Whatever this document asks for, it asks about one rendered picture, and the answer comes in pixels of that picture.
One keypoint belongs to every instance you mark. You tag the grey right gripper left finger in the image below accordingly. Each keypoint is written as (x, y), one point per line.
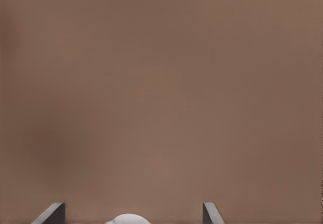
(54, 215)

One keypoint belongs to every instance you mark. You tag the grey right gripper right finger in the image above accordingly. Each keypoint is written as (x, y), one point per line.
(209, 215)

